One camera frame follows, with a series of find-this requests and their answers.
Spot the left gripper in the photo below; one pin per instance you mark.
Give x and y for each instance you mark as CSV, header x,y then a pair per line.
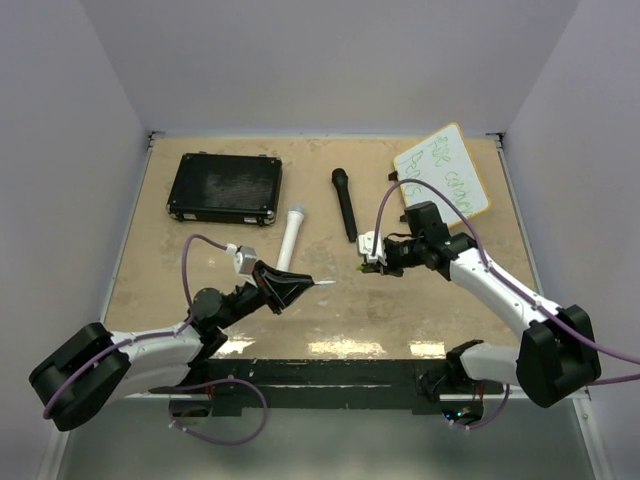
x,y
278,288

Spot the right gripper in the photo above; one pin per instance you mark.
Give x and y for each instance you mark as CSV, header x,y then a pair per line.
x,y
390,269

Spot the yellow framed whiteboard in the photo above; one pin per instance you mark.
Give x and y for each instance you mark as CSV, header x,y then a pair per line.
x,y
443,161

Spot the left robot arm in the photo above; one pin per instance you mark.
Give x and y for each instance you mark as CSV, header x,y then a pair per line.
x,y
97,366

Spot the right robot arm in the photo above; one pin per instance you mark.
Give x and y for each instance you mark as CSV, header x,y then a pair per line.
x,y
554,357

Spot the white microphone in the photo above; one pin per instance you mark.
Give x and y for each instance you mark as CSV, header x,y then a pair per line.
x,y
294,220

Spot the black microphone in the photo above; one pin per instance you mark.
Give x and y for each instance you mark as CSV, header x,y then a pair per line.
x,y
340,182

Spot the black case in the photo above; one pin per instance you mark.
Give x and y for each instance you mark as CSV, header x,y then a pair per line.
x,y
228,189

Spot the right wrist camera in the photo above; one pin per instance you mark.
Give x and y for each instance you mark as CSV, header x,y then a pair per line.
x,y
370,247

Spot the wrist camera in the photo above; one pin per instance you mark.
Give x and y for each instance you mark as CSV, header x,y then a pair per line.
x,y
370,247
244,259

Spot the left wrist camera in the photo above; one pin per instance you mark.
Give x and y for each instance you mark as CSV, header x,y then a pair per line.
x,y
244,259

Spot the wire whiteboard stand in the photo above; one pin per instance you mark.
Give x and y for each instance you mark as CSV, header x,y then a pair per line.
x,y
393,177

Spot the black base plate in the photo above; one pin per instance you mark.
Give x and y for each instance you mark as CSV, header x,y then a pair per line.
x,y
420,386

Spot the aluminium table frame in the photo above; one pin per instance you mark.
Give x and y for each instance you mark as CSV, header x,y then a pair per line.
x,y
419,315

